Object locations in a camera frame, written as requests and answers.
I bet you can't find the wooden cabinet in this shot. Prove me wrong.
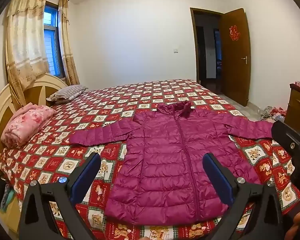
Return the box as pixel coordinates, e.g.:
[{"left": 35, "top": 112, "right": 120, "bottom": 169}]
[{"left": 288, "top": 82, "right": 300, "bottom": 133}]

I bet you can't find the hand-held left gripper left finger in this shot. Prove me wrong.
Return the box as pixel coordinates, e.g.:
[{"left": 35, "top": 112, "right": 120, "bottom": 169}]
[{"left": 17, "top": 152, "right": 102, "bottom": 240}]

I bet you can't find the cream wooden headboard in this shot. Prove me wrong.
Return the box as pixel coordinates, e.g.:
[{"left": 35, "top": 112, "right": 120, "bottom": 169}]
[{"left": 0, "top": 73, "right": 68, "bottom": 233}]

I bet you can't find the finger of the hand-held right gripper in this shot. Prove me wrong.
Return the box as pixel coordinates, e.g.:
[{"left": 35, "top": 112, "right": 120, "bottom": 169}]
[{"left": 271, "top": 120, "right": 300, "bottom": 155}]

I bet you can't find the pile of clothes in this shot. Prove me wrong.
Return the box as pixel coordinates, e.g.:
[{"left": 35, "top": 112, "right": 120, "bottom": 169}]
[{"left": 260, "top": 106, "right": 289, "bottom": 124}]

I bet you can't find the magenta puffer jacket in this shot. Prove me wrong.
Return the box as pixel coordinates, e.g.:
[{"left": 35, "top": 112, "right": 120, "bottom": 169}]
[{"left": 70, "top": 102, "right": 278, "bottom": 225}]

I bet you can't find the red bear-print bedspread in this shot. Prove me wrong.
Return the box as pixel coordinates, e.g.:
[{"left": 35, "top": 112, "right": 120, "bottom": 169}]
[{"left": 0, "top": 79, "right": 300, "bottom": 240}]

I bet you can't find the dark wooden door frame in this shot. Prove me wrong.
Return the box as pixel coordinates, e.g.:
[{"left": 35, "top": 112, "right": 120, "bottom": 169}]
[{"left": 190, "top": 7, "right": 225, "bottom": 94}]

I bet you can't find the narrow beige patterned curtain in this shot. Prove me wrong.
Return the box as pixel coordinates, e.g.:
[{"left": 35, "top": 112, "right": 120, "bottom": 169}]
[{"left": 58, "top": 0, "right": 80, "bottom": 87}]

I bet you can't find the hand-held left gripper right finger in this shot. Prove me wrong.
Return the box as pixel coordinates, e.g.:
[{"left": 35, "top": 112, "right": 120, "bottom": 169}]
[{"left": 202, "top": 152, "right": 286, "bottom": 240}]

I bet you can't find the window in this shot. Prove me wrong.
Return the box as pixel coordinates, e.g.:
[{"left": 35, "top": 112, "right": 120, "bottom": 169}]
[{"left": 43, "top": 1, "right": 66, "bottom": 78}]

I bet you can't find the wide beige patterned curtain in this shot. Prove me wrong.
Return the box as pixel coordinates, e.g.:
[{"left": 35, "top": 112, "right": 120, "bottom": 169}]
[{"left": 5, "top": 0, "right": 51, "bottom": 108}]

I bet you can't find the red paper door decoration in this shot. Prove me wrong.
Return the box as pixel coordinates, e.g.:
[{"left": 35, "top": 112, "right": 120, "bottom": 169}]
[{"left": 228, "top": 25, "right": 240, "bottom": 41}]

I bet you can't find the folded pink floral blanket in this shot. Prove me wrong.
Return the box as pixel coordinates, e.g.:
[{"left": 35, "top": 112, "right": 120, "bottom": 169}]
[{"left": 1, "top": 102, "right": 57, "bottom": 148}]

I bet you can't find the striped pillow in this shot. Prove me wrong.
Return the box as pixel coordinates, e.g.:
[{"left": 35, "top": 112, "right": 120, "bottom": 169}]
[{"left": 46, "top": 85, "right": 88, "bottom": 105}]

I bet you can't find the brown wooden door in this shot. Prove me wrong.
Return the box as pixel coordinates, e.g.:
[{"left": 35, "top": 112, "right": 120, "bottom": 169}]
[{"left": 219, "top": 8, "right": 251, "bottom": 107}]

